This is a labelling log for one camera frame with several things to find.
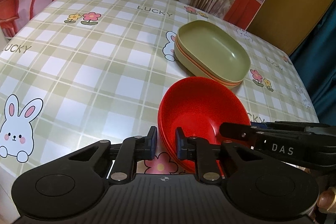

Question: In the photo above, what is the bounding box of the red plastic bowl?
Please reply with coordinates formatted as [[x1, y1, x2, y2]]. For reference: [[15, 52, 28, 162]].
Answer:
[[157, 77, 251, 173]]

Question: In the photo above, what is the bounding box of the orange rectangular plate middle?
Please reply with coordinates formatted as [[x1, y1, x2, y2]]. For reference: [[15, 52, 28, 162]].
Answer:
[[175, 35, 245, 87]]

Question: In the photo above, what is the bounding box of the teal curtain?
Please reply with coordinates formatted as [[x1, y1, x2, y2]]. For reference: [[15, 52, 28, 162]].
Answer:
[[290, 2, 336, 126]]

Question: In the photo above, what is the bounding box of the beige rectangular plate bottom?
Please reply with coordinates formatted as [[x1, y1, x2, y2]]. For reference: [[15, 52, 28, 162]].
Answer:
[[174, 37, 241, 90]]

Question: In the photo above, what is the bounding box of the checkered bunny tablecloth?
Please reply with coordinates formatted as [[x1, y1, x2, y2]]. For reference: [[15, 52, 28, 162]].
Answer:
[[1, 0, 318, 191]]

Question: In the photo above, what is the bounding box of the mustard yellow panel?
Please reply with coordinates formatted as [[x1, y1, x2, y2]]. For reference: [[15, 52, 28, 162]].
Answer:
[[247, 0, 333, 55]]

